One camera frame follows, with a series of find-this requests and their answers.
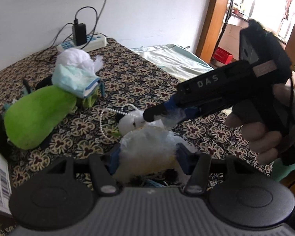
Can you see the small white soft toy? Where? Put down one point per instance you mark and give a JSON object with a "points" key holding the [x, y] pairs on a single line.
{"points": [[130, 123]]}

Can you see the white power strip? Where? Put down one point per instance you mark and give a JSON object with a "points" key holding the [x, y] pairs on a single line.
{"points": [[95, 43]]}

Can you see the red box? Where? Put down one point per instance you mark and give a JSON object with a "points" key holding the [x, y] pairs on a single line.
{"points": [[222, 57]]}

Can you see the white puffy plastic bag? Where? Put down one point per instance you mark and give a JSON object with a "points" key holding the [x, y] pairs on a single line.
{"points": [[75, 57]]}

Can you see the clear plastic bag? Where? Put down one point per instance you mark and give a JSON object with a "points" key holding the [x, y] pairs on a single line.
{"points": [[147, 150]]}

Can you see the light blue face mask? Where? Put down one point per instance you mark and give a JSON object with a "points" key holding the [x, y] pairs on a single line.
{"points": [[73, 80]]}

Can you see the cardboard box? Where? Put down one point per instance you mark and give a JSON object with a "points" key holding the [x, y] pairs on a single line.
{"points": [[0, 177]]}

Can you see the green plush toy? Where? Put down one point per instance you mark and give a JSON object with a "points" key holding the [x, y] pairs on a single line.
{"points": [[36, 118]]}

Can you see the green plastic stool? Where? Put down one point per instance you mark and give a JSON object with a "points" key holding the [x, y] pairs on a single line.
{"points": [[285, 170]]}

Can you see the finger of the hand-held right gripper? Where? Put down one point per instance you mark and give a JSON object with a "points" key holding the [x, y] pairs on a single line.
{"points": [[193, 114], [157, 113]]}

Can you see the floral printed blanket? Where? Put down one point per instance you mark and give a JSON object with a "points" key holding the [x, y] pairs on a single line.
{"points": [[142, 83]]}

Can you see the light green blanket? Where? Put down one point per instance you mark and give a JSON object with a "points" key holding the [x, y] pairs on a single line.
{"points": [[172, 59]]}

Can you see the wooden door frame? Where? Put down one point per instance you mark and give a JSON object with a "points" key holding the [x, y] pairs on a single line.
{"points": [[211, 19]]}

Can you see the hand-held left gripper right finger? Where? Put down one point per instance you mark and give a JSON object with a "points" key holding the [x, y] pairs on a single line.
{"points": [[184, 161]]}

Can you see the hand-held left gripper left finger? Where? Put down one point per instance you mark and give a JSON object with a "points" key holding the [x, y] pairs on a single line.
{"points": [[114, 161]]}

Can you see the person's right hand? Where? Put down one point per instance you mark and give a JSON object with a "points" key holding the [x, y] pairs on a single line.
{"points": [[260, 140]]}

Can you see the black charger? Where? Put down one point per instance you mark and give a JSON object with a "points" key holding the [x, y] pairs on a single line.
{"points": [[79, 34]]}

